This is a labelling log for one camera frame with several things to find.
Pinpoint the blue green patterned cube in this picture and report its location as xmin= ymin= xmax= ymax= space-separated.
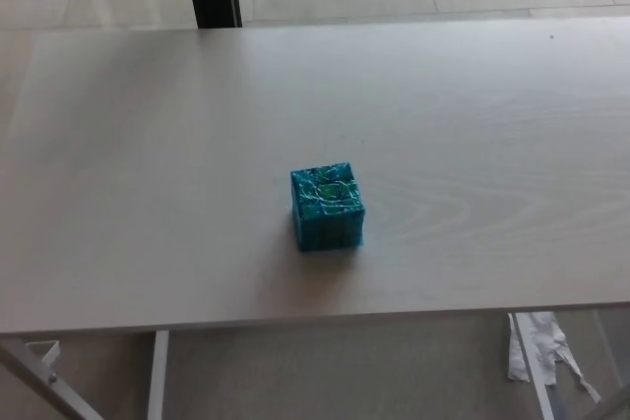
xmin=288 ymin=160 xmax=368 ymax=254

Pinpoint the white upright table leg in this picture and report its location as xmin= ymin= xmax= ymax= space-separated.
xmin=145 ymin=330 xmax=170 ymax=420

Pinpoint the white torn paper scrap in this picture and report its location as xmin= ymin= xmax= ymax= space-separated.
xmin=506 ymin=311 xmax=602 ymax=404

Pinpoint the white slanted table leg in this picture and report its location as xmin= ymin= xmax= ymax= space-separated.
xmin=506 ymin=312 xmax=560 ymax=420

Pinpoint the white diagonal table brace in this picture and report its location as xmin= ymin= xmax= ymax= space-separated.
xmin=0 ymin=340 xmax=102 ymax=420

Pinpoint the white metal table bracket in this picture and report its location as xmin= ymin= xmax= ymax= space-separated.
xmin=25 ymin=339 xmax=61 ymax=373

